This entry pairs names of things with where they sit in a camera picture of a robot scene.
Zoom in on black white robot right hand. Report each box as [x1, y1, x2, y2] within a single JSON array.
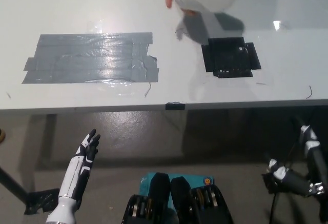
[[261, 124, 328, 199]]

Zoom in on person's bare hand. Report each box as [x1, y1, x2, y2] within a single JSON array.
[[165, 0, 198, 16]]

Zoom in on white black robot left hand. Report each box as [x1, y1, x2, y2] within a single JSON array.
[[46, 128, 101, 224]]

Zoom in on black teal robot torso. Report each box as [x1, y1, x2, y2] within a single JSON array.
[[120, 172, 234, 224]]

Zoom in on white table leg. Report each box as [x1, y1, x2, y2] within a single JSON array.
[[38, 113, 57, 168]]

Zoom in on black stand pole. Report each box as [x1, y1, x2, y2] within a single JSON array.
[[0, 167, 28, 204]]

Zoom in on black tape square patch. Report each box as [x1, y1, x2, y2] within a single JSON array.
[[201, 36, 262, 79]]

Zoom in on small black tape piece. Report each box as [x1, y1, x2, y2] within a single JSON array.
[[165, 101, 186, 111]]

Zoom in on black cable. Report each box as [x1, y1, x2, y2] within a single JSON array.
[[270, 193, 280, 224]]

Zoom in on grey duct tape patch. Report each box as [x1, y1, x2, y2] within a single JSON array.
[[22, 32, 160, 85]]

